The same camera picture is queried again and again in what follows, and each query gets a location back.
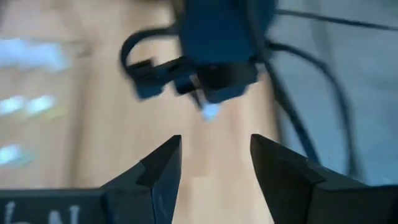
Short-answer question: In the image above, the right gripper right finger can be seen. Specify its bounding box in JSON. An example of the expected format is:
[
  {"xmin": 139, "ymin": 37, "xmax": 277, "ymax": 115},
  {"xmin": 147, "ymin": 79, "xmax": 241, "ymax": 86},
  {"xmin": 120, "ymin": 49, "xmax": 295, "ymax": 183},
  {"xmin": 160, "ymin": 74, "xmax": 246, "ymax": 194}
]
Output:
[{"xmin": 250, "ymin": 133, "xmax": 398, "ymax": 224}]

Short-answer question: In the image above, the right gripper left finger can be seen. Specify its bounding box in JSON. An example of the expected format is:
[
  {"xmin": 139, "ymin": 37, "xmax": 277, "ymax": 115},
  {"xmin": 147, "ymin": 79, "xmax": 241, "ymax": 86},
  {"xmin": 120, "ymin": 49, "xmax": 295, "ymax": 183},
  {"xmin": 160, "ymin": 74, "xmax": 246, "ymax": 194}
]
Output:
[{"xmin": 0, "ymin": 134, "xmax": 183, "ymax": 224}]

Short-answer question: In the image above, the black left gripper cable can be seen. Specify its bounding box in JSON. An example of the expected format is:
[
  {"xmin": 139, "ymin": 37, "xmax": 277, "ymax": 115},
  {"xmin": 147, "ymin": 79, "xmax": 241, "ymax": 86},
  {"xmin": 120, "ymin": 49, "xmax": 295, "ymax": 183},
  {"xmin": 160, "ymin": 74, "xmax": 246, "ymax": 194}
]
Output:
[{"xmin": 119, "ymin": 26, "xmax": 180, "ymax": 74}]

